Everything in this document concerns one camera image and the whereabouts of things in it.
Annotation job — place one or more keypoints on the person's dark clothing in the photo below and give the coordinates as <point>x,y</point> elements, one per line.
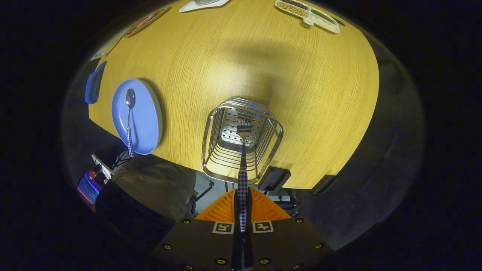
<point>128,218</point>

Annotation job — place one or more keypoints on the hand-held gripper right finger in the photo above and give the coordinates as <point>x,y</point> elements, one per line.
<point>286,244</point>

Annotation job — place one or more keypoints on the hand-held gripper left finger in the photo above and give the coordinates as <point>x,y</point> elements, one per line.
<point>203,244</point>

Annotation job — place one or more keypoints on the person's khaki trouser leg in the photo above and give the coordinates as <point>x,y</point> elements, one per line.
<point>158,184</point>

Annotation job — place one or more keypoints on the white square coaster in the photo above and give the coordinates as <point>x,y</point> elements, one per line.
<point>188,7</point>

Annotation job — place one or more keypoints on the blue round plate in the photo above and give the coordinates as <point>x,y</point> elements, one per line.
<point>145,113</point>

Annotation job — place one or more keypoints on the black table clamp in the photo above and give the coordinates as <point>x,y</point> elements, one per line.
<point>324,183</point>
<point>275,178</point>

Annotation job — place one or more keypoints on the white divided grain dish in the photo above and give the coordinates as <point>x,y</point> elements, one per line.
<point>301,11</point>

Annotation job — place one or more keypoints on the white toaster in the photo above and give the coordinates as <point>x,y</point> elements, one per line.
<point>99,55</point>

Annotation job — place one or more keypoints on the grey food plate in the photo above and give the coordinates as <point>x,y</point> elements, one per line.
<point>145,22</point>

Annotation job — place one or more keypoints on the blue folded towel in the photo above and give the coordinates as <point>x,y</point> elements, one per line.
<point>92,84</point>

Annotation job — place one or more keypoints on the glowing colourful device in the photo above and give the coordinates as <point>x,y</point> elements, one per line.
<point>88,186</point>

